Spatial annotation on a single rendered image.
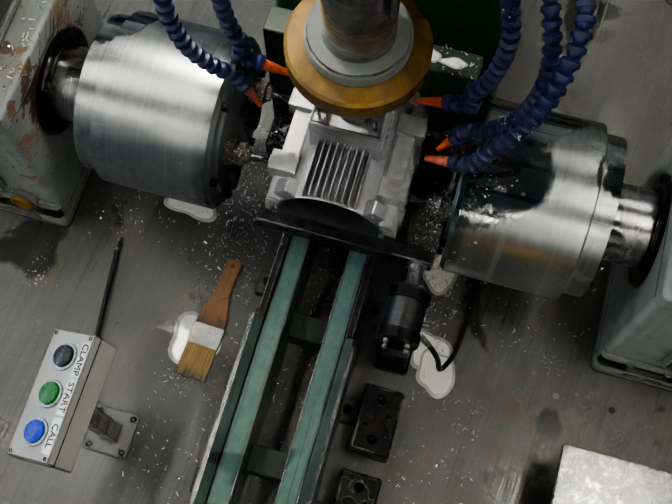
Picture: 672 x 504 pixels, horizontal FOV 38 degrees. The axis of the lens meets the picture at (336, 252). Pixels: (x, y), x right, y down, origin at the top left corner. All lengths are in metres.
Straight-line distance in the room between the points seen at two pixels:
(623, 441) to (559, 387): 0.12
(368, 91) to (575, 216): 0.31
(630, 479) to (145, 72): 0.86
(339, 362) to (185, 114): 0.41
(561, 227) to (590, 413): 0.40
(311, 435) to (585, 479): 0.38
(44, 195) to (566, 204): 0.79
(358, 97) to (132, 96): 0.32
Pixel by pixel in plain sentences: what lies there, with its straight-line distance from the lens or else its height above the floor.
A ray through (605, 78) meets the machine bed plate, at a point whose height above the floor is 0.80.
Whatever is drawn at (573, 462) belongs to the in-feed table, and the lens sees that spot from 1.41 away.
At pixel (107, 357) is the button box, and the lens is 1.30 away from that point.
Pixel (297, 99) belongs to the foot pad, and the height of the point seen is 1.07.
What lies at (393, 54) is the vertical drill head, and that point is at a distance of 1.15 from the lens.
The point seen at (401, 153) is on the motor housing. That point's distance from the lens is 1.35.
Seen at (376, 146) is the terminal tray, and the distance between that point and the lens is 1.28.
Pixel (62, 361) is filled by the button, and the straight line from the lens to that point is 1.29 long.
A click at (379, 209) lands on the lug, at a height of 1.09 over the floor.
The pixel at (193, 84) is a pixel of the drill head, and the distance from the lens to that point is 1.30.
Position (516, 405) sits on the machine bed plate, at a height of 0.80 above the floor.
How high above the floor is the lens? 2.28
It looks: 70 degrees down
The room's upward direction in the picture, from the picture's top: 1 degrees counter-clockwise
